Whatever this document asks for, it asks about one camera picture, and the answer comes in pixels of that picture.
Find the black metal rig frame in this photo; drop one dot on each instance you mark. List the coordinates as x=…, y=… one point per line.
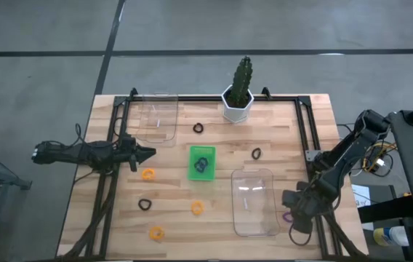
x=206, y=98

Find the white paper sheet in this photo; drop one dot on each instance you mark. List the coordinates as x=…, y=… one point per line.
x=361, y=194

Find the white power adapter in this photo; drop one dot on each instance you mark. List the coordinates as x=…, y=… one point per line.
x=380, y=162

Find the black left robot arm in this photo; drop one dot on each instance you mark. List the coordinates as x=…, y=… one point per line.
x=83, y=153

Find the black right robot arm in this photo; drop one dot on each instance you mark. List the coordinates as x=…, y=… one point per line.
x=344, y=153

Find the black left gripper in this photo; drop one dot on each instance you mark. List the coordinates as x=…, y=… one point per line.
x=129, y=151

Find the clear plastic container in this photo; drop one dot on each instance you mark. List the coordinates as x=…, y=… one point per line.
x=155, y=116
x=253, y=203

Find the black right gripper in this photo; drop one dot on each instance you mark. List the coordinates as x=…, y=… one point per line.
x=302, y=205

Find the green plastic basket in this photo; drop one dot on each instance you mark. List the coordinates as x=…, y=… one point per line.
x=208, y=174

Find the black shelf bar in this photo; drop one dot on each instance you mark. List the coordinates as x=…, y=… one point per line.
x=384, y=209

